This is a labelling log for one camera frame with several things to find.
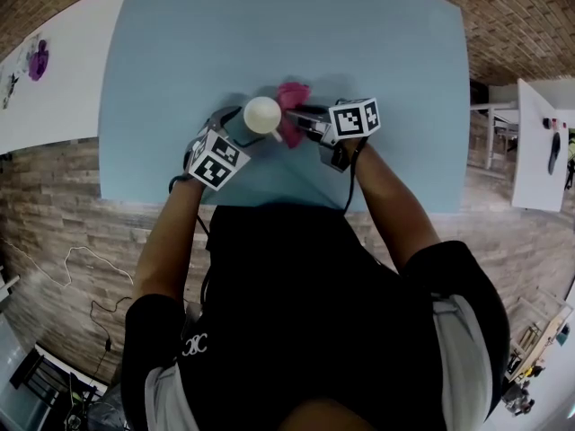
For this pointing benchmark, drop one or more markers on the black metal rack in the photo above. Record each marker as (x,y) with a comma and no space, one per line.
(49,384)

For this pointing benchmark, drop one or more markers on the person's right forearm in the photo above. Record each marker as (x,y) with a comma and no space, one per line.
(395,204)

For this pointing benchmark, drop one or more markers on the light wooden rack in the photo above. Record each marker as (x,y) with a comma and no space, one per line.
(543,330)

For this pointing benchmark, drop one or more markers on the person's black and grey shirt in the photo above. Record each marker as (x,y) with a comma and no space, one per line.
(310,330)

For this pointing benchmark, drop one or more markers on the purple crumpled cloth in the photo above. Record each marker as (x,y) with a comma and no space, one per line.
(38,61)

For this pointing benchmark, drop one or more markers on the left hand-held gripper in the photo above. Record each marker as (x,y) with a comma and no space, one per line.
(215,162)

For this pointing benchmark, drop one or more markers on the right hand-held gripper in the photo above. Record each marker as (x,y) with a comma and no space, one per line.
(355,121)

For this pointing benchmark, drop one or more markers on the person's left forearm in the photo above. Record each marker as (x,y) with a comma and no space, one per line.
(170,240)

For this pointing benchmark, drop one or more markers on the pile of small trinkets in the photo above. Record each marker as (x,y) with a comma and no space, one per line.
(10,90)

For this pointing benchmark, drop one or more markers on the white cup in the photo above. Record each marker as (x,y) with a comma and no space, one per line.
(262,114)

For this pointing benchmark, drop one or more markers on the white desk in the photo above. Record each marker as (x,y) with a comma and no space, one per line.
(536,164)

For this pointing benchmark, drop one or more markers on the dark drink bottle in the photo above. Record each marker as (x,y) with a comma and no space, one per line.
(549,124)

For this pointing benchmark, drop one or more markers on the yellow-green bag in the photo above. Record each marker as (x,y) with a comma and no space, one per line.
(571,146)

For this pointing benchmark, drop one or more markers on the black elongated insole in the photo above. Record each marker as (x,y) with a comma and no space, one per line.
(554,153)

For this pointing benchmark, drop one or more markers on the pink cloth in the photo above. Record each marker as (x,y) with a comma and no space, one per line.
(292,94)

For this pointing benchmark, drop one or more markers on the small teal bin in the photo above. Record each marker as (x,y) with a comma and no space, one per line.
(563,335)

